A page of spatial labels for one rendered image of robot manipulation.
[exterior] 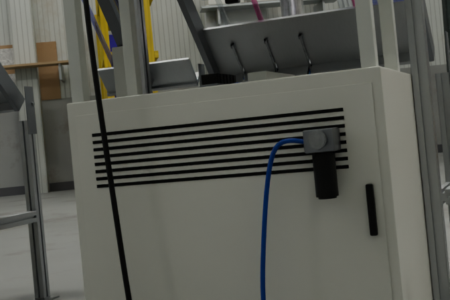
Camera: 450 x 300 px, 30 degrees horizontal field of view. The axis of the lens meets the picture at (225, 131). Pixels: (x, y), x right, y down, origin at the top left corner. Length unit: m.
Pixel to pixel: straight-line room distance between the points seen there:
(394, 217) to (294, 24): 1.04
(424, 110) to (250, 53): 0.78
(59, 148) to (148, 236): 10.30
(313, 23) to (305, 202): 0.97
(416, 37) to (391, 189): 0.53
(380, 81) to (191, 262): 0.54
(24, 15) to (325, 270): 10.57
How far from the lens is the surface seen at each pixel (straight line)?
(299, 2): 3.15
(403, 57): 2.58
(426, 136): 2.06
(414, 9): 2.07
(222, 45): 2.66
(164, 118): 1.78
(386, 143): 1.65
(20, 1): 12.10
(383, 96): 1.65
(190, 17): 2.56
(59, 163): 12.10
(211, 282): 1.78
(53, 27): 12.24
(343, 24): 2.54
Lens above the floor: 0.51
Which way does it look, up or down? 1 degrees up
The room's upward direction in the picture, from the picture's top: 5 degrees counter-clockwise
